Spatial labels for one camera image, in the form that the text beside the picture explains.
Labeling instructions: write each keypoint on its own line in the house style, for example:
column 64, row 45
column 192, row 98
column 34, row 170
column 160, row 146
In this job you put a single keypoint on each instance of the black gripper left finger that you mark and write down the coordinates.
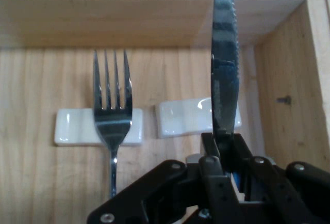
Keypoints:
column 167, row 195

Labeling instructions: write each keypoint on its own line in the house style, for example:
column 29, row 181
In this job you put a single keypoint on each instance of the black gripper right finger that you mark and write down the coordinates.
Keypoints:
column 283, row 198

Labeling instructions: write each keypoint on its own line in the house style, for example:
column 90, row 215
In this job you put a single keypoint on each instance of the serrated steel table knife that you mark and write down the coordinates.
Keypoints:
column 224, row 92

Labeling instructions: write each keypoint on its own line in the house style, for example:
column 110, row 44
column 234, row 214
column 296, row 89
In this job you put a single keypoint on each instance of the white ceramic cutlery rest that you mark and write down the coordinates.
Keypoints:
column 69, row 128
column 180, row 118

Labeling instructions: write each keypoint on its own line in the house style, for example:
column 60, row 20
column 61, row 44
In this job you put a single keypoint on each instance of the steel four-tine fork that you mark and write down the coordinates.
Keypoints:
column 112, row 127

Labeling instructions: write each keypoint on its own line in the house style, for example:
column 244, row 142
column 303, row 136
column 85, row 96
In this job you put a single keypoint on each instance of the wooden cutlery tray box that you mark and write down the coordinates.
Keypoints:
column 51, row 79

